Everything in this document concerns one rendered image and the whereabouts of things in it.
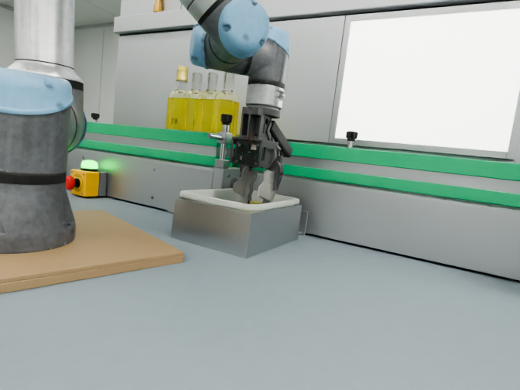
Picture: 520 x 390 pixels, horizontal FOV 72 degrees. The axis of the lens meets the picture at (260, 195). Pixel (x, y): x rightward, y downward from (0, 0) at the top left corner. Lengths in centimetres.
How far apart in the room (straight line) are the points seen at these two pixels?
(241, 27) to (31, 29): 33
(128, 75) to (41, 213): 109
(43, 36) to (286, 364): 59
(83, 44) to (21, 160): 676
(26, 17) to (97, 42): 629
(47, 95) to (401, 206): 65
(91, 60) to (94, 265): 659
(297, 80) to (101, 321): 86
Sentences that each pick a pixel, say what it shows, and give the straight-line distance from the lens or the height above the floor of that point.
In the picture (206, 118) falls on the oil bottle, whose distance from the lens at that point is 105.
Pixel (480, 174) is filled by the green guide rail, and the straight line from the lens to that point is 80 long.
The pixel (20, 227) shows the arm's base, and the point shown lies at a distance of 54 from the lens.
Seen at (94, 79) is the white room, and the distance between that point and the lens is 689.
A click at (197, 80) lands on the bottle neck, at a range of 111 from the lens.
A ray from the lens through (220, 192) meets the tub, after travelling 79.
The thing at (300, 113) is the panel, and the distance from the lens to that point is 106.
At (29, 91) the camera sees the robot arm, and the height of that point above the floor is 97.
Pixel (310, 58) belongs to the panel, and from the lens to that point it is 109.
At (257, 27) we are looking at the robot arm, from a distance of 57.
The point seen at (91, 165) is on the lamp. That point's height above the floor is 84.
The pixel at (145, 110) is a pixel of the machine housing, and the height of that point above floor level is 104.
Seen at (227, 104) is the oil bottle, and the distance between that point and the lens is 101.
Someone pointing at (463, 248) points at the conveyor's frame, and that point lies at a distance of 80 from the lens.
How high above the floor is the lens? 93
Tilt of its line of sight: 7 degrees down
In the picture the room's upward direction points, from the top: 7 degrees clockwise
